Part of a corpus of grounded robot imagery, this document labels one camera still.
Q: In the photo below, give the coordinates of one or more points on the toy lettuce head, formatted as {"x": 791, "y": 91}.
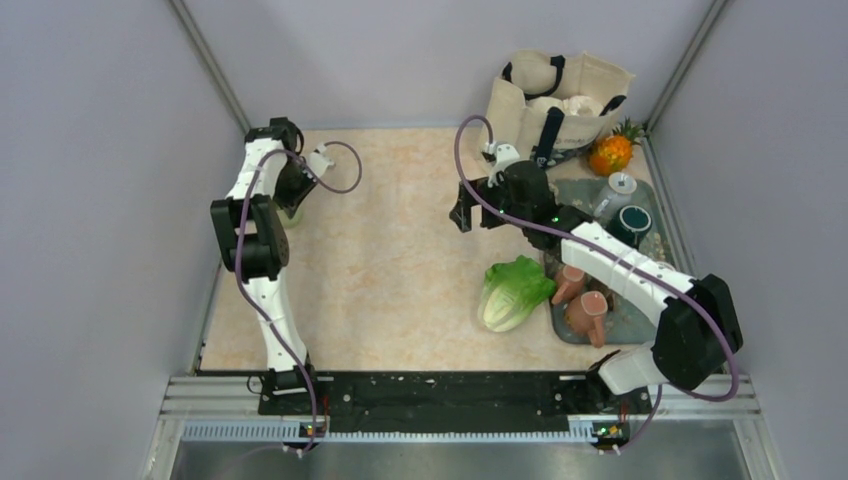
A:
{"x": 511, "y": 291}

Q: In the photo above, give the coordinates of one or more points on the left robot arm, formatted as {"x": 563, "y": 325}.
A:
{"x": 253, "y": 245}

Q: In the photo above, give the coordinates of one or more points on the pink mug large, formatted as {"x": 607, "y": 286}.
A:
{"x": 585, "y": 316}

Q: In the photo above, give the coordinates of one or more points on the pink mug small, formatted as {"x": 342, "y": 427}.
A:
{"x": 570, "y": 282}

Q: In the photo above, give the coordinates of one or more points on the light green mug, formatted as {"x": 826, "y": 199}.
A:
{"x": 290, "y": 219}

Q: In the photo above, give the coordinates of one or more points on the brown mug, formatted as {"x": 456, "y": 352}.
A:
{"x": 609, "y": 295}

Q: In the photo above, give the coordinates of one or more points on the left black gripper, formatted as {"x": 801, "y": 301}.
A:
{"x": 289, "y": 201}

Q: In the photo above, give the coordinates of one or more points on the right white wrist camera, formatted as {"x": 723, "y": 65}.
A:
{"x": 504, "y": 155}

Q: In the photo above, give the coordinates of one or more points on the dark teal mug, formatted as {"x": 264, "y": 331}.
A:
{"x": 630, "y": 225}

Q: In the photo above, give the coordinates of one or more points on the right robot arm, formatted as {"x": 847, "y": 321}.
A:
{"x": 696, "y": 328}

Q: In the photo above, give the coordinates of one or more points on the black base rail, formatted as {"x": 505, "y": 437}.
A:
{"x": 446, "y": 402}

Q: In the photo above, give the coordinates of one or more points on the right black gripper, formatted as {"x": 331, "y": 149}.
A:
{"x": 462, "y": 213}

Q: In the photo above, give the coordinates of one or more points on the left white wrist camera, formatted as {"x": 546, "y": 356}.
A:
{"x": 318, "y": 162}

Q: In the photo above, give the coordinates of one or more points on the white grey mug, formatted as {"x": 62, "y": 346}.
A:
{"x": 616, "y": 193}

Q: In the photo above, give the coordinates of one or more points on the floral grey tray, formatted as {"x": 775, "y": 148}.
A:
{"x": 627, "y": 325}

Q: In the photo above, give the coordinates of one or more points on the toy pineapple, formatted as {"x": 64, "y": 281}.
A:
{"x": 613, "y": 153}

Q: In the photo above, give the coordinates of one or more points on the beige canvas tote bag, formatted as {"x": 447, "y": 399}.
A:
{"x": 553, "y": 108}

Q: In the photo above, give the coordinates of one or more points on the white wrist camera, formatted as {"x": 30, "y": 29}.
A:
{"x": 318, "y": 162}
{"x": 504, "y": 155}

